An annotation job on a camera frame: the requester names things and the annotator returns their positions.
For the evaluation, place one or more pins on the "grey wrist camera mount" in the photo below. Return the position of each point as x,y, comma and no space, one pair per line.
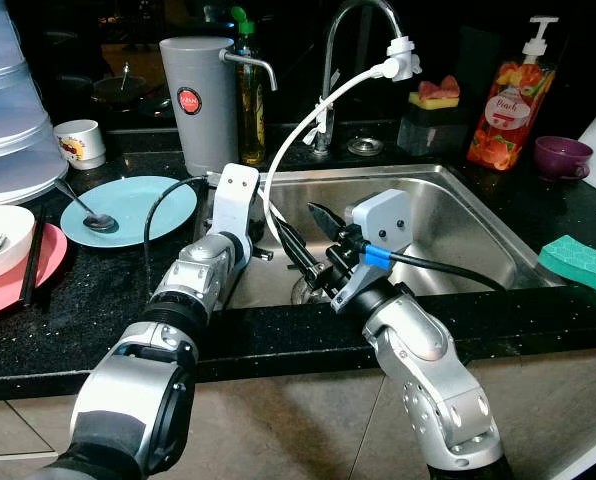
236,205
378,220

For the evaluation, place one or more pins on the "peach soap pump bottle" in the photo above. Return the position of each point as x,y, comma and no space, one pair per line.
503,120

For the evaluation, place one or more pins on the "small round metal cap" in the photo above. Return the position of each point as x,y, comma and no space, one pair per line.
365,147

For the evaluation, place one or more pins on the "stainless steel sink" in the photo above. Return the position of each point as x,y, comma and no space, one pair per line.
458,220

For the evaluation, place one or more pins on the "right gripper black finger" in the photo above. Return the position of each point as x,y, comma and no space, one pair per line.
328,220
313,280

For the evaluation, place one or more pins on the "green-capped yellow liquid bottle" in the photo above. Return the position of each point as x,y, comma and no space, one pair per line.
253,130

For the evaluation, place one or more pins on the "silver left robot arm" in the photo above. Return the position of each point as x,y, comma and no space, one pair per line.
138,400

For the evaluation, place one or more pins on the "yellow and red sponge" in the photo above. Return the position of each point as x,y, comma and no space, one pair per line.
435,95

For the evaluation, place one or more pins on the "black chopstick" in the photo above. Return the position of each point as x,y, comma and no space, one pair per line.
33,262

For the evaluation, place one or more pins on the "chrome gooseneck faucet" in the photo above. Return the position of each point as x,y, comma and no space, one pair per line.
328,100

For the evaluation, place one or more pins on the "translucent stacked plastic container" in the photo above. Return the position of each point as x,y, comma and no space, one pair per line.
13,120

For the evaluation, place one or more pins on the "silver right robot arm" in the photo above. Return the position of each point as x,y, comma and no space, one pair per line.
428,360

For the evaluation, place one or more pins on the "pink plate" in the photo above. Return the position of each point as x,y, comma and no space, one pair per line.
8,297

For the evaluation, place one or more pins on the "metal spoon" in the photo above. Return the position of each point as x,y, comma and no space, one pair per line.
100,222

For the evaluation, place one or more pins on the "teal plate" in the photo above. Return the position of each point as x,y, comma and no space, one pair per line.
143,205

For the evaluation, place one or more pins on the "grey water filter canister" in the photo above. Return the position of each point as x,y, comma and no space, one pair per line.
203,140

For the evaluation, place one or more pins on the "dark pot with lid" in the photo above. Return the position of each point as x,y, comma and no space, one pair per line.
118,90

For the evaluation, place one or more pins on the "black sponge holder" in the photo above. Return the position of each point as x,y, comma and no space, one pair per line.
428,130

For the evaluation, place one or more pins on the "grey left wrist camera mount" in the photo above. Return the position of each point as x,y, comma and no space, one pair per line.
236,205

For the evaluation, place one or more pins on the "white bowl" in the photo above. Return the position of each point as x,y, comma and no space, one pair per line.
8,262

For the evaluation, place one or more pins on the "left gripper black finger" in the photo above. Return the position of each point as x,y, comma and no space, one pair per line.
290,265
293,245

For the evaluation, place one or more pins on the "purple bowl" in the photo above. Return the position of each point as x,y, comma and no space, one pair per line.
563,158

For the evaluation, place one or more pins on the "green sponge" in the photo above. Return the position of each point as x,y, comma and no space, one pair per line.
583,268

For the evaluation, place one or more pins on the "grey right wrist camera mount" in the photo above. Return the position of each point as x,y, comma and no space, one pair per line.
378,220

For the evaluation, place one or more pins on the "white printed mug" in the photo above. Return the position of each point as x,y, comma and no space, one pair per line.
81,145

